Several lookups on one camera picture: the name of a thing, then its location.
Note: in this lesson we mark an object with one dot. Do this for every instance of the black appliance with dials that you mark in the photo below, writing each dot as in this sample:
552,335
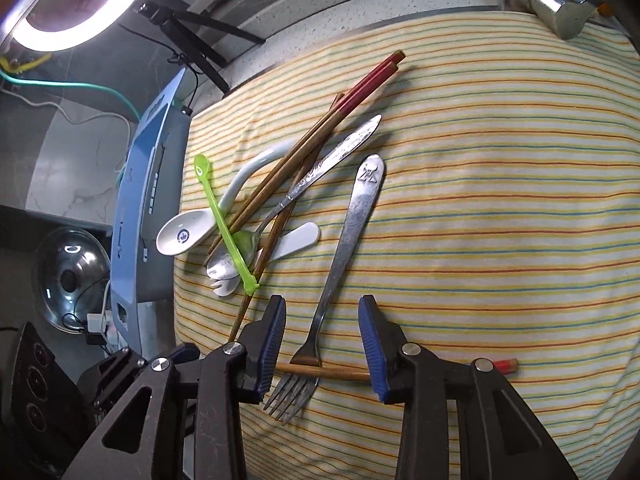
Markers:
35,375

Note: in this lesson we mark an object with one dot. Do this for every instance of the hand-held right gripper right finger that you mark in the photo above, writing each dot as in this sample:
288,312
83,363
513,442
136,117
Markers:
372,350

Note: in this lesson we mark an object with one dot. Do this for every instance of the metal spoon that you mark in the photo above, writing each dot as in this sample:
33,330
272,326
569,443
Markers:
327,162

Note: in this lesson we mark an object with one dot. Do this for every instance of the white ceramic spoon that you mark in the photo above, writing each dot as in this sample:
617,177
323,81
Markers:
180,232

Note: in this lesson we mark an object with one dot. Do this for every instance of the blue plastic utensil container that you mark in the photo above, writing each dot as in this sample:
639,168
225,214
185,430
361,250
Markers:
135,185

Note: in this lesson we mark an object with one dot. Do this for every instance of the metal fork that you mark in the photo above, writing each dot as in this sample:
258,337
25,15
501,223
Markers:
350,220

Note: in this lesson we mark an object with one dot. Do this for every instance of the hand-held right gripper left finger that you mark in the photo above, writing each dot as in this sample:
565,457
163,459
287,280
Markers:
267,347

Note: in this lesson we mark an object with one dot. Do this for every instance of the black tripod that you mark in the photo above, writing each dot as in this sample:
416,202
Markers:
200,60

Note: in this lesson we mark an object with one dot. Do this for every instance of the red-tipped wooden chopstick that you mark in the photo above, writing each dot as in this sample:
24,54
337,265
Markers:
370,87
320,372
372,76

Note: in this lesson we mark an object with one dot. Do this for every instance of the white plastic spork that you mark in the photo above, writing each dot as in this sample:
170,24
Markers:
300,237

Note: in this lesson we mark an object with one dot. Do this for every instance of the white power strip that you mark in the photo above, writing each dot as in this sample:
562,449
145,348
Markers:
97,322

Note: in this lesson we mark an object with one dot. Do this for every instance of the striped cloth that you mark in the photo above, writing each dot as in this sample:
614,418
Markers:
500,210

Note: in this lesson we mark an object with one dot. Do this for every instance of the green plastic pick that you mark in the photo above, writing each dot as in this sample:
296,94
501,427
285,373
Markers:
202,167

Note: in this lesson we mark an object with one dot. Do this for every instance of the glass pot lid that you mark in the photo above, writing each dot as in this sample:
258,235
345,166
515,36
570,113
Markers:
65,260

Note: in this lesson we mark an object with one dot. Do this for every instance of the brown wooden chopstick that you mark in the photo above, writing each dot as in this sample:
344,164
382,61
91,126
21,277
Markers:
272,245

